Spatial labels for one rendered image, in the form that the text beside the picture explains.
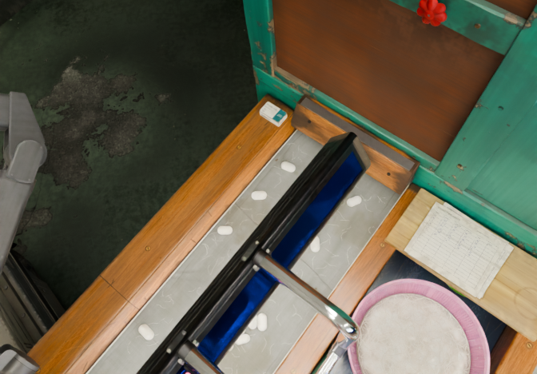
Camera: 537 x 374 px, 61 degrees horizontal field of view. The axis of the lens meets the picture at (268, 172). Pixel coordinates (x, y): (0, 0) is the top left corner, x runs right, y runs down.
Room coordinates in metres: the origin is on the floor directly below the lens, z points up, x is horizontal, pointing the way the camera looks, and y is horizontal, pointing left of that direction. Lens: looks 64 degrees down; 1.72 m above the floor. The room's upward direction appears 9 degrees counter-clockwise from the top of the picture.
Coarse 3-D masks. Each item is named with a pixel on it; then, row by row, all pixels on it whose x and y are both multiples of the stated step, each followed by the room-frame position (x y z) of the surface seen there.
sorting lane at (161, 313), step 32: (288, 160) 0.50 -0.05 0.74; (352, 192) 0.39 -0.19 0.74; (384, 192) 0.38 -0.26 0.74; (224, 224) 0.36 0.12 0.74; (256, 224) 0.35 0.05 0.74; (352, 224) 0.31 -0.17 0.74; (192, 256) 0.30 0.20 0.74; (224, 256) 0.29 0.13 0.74; (320, 256) 0.25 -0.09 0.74; (352, 256) 0.24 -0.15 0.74; (160, 288) 0.23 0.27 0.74; (192, 288) 0.22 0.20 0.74; (320, 288) 0.18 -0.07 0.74; (160, 320) 0.17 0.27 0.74; (288, 320) 0.13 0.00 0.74; (128, 352) 0.11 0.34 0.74; (256, 352) 0.08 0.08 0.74; (288, 352) 0.07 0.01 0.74
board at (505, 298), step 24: (408, 216) 0.30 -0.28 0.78; (384, 240) 0.26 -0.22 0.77; (408, 240) 0.25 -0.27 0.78; (504, 264) 0.17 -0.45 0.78; (528, 264) 0.16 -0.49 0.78; (456, 288) 0.14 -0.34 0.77; (504, 288) 0.12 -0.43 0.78; (528, 288) 0.12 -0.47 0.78; (504, 312) 0.08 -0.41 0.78; (528, 312) 0.07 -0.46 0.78; (528, 336) 0.03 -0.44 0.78
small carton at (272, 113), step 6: (270, 102) 0.64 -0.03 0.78; (264, 108) 0.62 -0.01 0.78; (270, 108) 0.62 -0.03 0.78; (276, 108) 0.62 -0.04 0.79; (264, 114) 0.61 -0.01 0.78; (270, 114) 0.60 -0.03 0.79; (276, 114) 0.60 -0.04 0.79; (282, 114) 0.60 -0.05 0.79; (270, 120) 0.60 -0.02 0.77; (276, 120) 0.59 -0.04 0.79; (282, 120) 0.59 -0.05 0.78
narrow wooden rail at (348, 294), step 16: (416, 192) 0.36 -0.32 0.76; (400, 208) 0.32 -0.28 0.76; (384, 224) 0.29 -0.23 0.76; (368, 256) 0.23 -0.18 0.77; (384, 256) 0.23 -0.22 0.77; (352, 272) 0.20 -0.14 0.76; (368, 272) 0.20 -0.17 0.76; (336, 288) 0.17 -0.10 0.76; (352, 288) 0.17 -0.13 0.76; (368, 288) 0.17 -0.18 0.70; (336, 304) 0.14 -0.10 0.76; (352, 304) 0.14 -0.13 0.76; (320, 320) 0.12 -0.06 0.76; (304, 336) 0.09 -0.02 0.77; (320, 336) 0.09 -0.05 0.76; (304, 352) 0.06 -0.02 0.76; (320, 352) 0.06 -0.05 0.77; (288, 368) 0.04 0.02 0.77; (304, 368) 0.03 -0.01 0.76
